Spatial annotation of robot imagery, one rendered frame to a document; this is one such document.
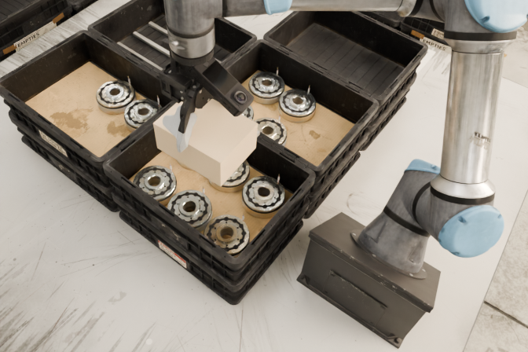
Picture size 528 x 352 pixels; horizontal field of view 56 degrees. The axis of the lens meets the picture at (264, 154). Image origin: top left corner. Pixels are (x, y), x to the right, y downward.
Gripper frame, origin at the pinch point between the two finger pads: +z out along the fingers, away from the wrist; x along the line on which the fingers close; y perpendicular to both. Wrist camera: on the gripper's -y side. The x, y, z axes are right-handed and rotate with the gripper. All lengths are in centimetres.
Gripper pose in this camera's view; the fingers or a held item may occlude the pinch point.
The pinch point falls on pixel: (206, 130)
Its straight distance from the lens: 98.4
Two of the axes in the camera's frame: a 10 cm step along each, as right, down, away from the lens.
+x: -5.6, 6.3, -5.4
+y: -8.3, -4.6, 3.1
